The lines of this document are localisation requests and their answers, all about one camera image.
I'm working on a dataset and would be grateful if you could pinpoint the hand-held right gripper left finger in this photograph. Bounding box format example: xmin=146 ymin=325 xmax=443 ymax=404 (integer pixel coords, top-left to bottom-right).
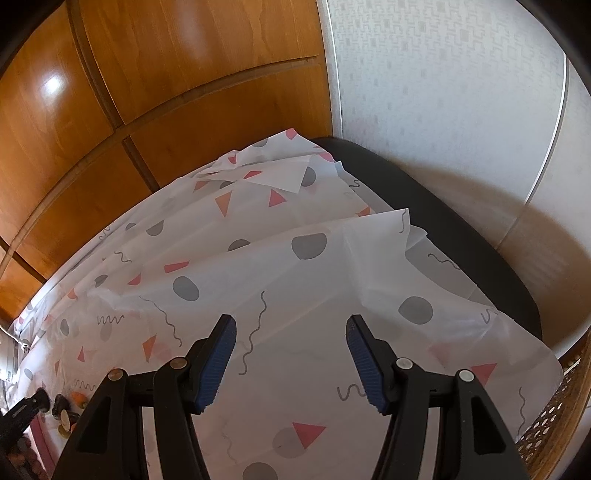
xmin=51 ymin=314 xmax=238 ymax=480

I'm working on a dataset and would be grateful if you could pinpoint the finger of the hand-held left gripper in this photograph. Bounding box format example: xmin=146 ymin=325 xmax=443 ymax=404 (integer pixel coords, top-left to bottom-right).
xmin=0 ymin=389 xmax=49 ymax=435

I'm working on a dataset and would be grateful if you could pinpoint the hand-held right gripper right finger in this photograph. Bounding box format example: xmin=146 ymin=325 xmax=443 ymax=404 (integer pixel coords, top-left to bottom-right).
xmin=346 ymin=314 xmax=529 ymax=480

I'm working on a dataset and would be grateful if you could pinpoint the white patterned tablecloth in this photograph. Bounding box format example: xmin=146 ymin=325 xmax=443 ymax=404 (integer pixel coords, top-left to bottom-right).
xmin=11 ymin=129 xmax=564 ymax=480

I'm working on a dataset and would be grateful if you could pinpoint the wicker chair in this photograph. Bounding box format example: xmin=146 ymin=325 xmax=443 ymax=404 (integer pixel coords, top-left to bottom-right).
xmin=515 ymin=342 xmax=591 ymax=480

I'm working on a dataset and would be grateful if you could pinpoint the wooden cabinet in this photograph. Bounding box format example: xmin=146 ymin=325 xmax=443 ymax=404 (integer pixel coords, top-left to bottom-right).
xmin=0 ymin=0 xmax=340 ymax=324

